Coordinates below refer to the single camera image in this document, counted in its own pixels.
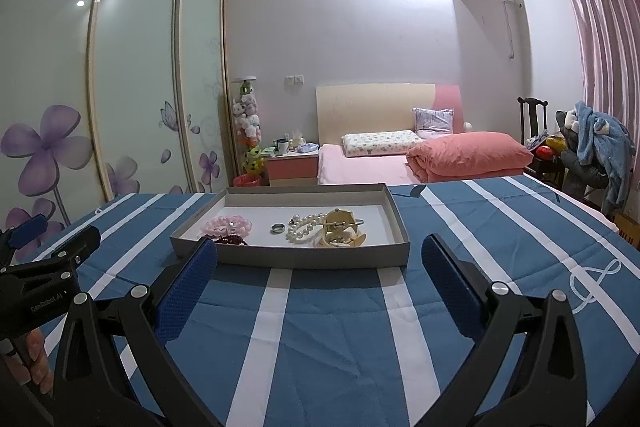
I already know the hanging stack of plush toys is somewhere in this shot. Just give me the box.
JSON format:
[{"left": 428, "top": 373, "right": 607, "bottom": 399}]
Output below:
[{"left": 232, "top": 77, "right": 265, "bottom": 176}]

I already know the grey cardboard box tray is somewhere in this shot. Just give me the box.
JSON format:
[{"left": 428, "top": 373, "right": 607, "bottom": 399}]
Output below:
[{"left": 170, "top": 183, "right": 412, "bottom": 269}]

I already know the folded salmon quilt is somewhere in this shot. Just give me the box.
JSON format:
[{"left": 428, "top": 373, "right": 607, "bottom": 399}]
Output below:
[{"left": 405, "top": 131, "right": 534, "bottom": 183}]

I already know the blue plush garment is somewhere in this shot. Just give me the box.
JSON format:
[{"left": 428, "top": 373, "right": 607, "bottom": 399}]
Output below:
[{"left": 572, "top": 100, "right": 632, "bottom": 208}]

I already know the bed with pink sheet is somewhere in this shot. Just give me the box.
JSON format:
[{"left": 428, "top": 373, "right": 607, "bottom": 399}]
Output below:
[{"left": 314, "top": 82, "right": 534, "bottom": 187}]

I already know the colourful toys pile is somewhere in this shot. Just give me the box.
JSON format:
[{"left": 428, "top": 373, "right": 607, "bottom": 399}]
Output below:
[{"left": 531, "top": 134, "right": 569, "bottom": 161}]

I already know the blue white striped tablecloth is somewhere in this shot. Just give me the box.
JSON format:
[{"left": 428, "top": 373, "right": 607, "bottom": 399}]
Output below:
[{"left": 0, "top": 174, "right": 640, "bottom": 427}]

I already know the pink beige nightstand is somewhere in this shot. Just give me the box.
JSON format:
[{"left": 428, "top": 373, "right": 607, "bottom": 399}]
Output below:
[{"left": 263, "top": 142, "right": 321, "bottom": 187}]

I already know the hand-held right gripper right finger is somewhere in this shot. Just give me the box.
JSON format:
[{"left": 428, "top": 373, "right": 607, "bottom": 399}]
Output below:
[{"left": 420, "top": 234, "right": 589, "bottom": 427}]

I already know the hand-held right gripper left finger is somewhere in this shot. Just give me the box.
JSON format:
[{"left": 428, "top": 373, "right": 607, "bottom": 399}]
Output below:
[{"left": 50, "top": 237, "right": 226, "bottom": 427}]

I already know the person's left hand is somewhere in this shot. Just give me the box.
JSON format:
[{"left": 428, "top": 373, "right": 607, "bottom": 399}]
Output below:
[{"left": 19, "top": 328, "right": 57, "bottom": 400}]

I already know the pink bead bracelet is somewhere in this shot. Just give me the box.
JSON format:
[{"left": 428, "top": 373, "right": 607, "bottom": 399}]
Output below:
[{"left": 202, "top": 215, "right": 254, "bottom": 238}]

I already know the dark wooden chair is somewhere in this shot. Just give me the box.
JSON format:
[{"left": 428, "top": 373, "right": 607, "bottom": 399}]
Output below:
[{"left": 517, "top": 96, "right": 551, "bottom": 148}]

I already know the purple patterned pillow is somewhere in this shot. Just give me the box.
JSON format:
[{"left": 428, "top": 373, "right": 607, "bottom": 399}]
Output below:
[{"left": 412, "top": 107, "right": 456, "bottom": 140}]

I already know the cream yellow bracelet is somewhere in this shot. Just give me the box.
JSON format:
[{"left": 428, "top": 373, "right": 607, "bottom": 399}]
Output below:
[{"left": 313, "top": 229, "right": 369, "bottom": 250}]

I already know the chair with dark clothes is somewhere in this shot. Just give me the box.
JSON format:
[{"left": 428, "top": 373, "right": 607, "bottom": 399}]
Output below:
[{"left": 554, "top": 109, "right": 612, "bottom": 204}]

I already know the white patterned pillow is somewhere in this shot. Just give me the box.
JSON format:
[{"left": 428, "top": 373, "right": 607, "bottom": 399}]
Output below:
[{"left": 341, "top": 130, "right": 424, "bottom": 158}]

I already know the wooden box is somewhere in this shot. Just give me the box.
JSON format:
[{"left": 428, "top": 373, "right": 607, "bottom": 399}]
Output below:
[{"left": 612, "top": 211, "right": 640, "bottom": 250}]

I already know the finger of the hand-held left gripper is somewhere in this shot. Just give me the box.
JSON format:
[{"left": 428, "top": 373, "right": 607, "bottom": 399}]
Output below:
[
  {"left": 0, "top": 214, "right": 49, "bottom": 254},
  {"left": 0, "top": 226, "right": 102, "bottom": 281}
]

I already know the flower print sliding wardrobe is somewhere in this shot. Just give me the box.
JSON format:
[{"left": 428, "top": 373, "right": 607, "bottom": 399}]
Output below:
[{"left": 0, "top": 0, "right": 239, "bottom": 233}]

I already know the pink curtain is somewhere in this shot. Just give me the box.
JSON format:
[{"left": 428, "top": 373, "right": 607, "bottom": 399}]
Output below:
[{"left": 554, "top": 0, "right": 640, "bottom": 208}]

